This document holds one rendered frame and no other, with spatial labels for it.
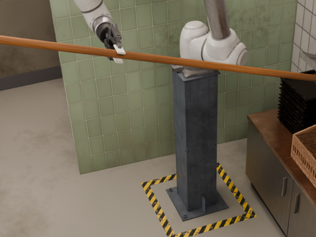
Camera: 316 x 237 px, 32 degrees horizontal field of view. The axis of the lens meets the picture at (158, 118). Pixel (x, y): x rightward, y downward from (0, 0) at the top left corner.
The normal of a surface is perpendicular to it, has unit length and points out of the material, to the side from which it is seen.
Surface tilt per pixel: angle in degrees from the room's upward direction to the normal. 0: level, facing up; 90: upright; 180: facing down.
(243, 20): 90
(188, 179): 90
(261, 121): 0
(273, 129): 0
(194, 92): 90
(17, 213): 0
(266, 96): 90
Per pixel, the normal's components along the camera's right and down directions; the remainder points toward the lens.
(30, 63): 0.33, 0.52
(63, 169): -0.05, -0.82
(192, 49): -0.58, 0.44
